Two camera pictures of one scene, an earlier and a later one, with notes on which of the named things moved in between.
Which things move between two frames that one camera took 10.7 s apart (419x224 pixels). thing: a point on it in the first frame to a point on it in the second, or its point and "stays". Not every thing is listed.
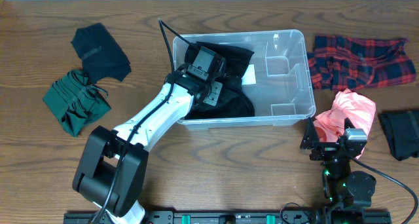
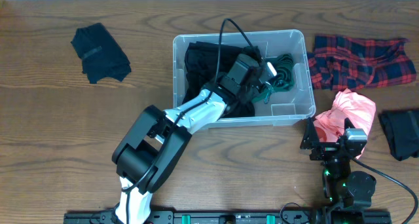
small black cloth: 101,57 stays
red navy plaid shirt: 341,63 stays
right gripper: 325,149 stays
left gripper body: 213,92 to 241,93
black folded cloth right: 401,130 stays
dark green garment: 75,101 to 285,79
